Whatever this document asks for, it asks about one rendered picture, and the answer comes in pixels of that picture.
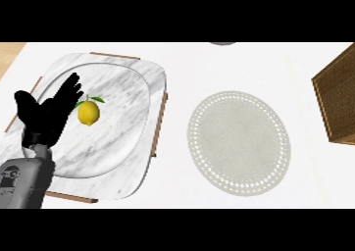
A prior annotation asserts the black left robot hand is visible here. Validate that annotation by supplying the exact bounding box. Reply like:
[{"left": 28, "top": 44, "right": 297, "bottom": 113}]
[{"left": 13, "top": 72, "right": 86, "bottom": 148}]

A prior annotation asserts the yellow lemon with leaves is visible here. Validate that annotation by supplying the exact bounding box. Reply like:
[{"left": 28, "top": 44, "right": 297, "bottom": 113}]
[{"left": 74, "top": 94, "right": 106, "bottom": 127}]

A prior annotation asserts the round grey placemat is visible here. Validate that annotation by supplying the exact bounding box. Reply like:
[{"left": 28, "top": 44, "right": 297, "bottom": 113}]
[{"left": 185, "top": 90, "right": 293, "bottom": 197}]

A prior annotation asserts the brown wicker basket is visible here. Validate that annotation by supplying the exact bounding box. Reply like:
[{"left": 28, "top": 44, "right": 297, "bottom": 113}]
[{"left": 310, "top": 42, "right": 355, "bottom": 147}]

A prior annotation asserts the white marble tray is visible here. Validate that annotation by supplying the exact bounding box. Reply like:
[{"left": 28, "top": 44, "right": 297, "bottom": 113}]
[{"left": 0, "top": 51, "right": 170, "bottom": 205}]

